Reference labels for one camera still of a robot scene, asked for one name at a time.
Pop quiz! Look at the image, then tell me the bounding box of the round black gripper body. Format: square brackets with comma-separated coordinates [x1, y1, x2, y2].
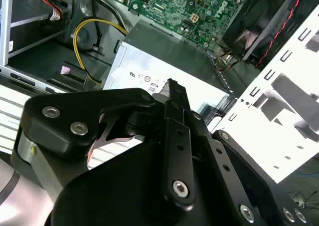
[51, 136, 241, 226]

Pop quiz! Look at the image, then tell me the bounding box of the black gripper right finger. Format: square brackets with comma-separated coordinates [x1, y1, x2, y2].
[185, 110, 311, 226]

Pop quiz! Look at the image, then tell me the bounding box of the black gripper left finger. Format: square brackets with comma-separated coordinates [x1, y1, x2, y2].
[19, 78, 197, 211]

